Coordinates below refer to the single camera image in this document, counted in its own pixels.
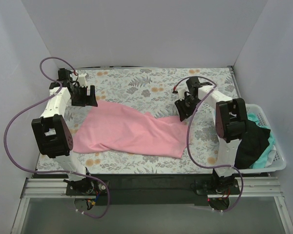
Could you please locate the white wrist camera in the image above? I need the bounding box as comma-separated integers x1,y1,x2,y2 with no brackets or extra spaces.
74,73,88,88
172,87,186,99

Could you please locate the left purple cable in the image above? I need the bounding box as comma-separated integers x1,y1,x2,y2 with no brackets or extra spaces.
3,57,111,219

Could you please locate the pink t shirt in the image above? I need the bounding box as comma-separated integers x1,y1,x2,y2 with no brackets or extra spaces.
73,100,188,158

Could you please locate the black t shirt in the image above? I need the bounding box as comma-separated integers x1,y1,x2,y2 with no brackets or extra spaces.
234,120,271,170

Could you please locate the teal t shirt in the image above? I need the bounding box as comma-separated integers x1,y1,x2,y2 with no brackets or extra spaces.
248,113,276,169

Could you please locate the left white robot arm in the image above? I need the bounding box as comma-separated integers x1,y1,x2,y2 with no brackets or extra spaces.
31,68,98,195

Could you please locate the purple cable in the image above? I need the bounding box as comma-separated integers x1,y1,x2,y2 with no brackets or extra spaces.
3,57,111,219
173,77,245,212

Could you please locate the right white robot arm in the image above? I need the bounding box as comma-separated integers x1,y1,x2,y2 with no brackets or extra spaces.
172,76,248,194

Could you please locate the white t shirt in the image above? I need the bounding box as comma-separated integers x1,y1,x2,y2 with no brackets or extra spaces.
265,145,277,167

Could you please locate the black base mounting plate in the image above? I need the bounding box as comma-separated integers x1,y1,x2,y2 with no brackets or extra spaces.
65,174,240,206

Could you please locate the floral table cloth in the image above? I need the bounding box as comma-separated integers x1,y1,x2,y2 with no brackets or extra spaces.
35,67,243,175

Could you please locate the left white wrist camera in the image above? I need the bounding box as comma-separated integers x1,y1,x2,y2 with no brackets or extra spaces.
74,73,88,88

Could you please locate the white plastic laundry basket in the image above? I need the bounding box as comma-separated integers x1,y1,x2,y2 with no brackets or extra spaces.
239,104,286,174

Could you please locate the aluminium frame rail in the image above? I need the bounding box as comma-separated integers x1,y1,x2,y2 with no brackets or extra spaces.
21,177,284,198

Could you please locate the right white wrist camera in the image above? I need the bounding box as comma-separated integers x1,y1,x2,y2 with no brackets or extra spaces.
172,87,186,99

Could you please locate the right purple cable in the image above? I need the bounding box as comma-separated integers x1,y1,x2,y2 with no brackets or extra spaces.
173,77,245,212

